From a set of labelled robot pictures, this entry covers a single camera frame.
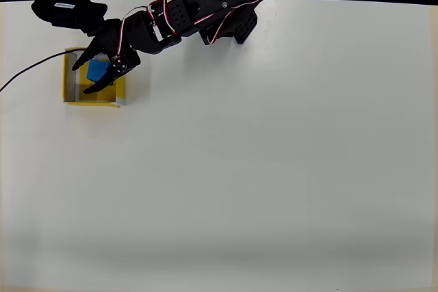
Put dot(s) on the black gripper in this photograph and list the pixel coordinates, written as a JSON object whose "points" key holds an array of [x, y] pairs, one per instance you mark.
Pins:
{"points": [[110, 43]]}

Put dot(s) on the blue cube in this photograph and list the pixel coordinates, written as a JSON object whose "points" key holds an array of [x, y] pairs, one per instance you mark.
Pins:
{"points": [[96, 71]]}

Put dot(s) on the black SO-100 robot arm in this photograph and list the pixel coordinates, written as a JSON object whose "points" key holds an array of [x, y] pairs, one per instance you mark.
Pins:
{"points": [[205, 1]]}

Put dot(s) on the yellow open box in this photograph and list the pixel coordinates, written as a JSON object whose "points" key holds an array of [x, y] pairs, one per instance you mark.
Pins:
{"points": [[120, 89]]}

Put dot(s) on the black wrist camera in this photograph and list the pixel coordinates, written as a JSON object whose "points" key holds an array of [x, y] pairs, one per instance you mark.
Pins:
{"points": [[68, 15]]}

